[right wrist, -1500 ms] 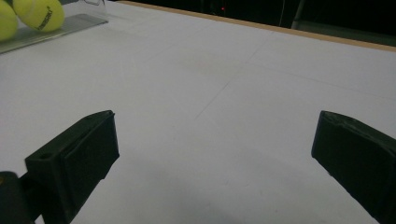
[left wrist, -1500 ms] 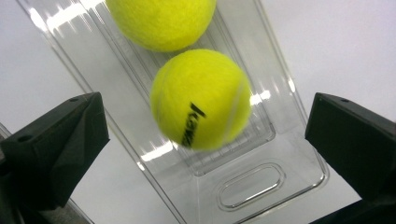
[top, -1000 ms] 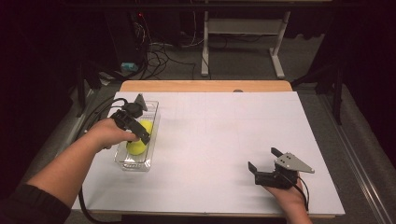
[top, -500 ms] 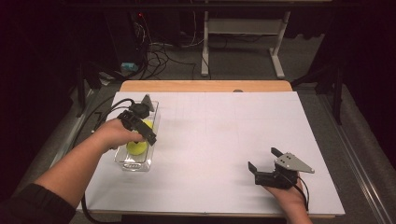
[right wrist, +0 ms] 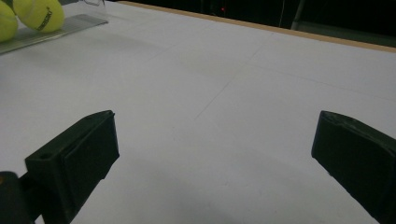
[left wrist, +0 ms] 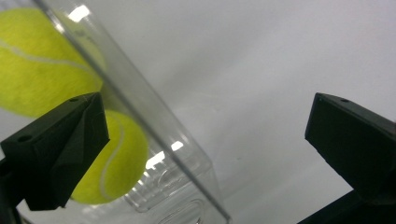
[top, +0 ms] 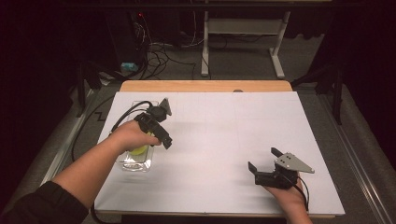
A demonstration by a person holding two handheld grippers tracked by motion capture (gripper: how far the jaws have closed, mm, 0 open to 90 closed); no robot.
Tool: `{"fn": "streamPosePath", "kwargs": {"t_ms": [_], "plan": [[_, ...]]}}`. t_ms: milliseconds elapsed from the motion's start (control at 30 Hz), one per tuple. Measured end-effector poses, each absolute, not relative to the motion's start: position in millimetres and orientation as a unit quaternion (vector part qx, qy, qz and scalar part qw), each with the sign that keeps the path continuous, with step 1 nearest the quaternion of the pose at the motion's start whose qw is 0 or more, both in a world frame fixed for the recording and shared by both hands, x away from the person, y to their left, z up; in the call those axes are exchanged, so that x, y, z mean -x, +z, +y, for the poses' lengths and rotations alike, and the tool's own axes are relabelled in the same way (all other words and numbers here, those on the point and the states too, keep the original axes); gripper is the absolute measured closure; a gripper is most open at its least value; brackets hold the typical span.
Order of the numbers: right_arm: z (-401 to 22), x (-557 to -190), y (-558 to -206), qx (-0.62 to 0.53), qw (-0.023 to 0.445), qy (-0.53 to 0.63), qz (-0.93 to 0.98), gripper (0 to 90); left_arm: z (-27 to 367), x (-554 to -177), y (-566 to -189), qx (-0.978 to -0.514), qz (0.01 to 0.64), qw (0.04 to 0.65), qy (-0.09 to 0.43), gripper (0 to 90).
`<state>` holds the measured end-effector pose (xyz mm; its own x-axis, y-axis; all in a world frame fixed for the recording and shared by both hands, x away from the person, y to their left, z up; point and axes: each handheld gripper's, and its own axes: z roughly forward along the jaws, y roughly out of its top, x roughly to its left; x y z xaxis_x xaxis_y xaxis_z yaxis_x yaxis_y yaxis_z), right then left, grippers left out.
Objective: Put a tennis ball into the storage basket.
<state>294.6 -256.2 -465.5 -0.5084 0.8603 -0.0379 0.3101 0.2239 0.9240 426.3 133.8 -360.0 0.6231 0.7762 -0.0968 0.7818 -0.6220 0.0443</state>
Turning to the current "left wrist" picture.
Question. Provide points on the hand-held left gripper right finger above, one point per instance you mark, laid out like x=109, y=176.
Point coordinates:
x=355, y=140

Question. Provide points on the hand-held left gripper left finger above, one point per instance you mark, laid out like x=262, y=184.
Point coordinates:
x=56, y=149

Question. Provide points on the yellow tennis ball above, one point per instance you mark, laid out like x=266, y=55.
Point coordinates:
x=37, y=77
x=124, y=155

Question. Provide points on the clear plastic storage bin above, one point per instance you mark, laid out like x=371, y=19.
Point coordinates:
x=174, y=174

